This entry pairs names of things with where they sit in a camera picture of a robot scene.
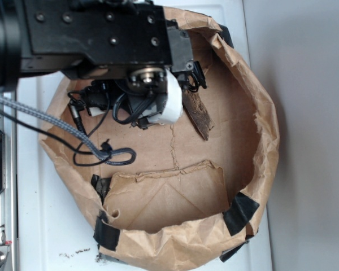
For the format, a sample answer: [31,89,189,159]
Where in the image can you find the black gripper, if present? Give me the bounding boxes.
[68,19,207,131]

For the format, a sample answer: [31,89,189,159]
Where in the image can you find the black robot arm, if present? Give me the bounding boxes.
[0,1,199,129]

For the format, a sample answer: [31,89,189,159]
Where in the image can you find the white tape wrap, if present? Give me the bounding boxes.
[157,70,183,124]

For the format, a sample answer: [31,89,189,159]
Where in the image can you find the dark brown wood piece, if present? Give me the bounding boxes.
[182,91,215,141]

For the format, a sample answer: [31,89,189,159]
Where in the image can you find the black tape inside left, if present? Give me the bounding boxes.
[90,174,111,203]

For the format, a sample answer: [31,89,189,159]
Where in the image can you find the brown paper bag bin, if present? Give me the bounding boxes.
[39,7,280,270]

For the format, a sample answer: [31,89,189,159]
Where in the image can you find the black tape top right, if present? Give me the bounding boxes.
[217,24,234,49]

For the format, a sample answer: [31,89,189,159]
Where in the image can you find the black tape strip bottom left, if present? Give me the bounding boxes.
[93,211,120,251]

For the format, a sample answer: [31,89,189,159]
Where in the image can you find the black tape strip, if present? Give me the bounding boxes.
[93,211,120,251]
[223,192,260,236]

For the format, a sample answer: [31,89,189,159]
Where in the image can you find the black tape strip right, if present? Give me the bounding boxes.
[223,192,260,236]

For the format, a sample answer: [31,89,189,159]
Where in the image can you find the grey braided cable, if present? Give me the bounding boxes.
[0,90,137,168]

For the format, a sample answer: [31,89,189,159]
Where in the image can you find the thin black cable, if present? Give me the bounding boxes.
[0,91,122,167]

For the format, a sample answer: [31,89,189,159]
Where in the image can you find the aluminium frame rail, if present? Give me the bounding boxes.
[0,84,18,271]

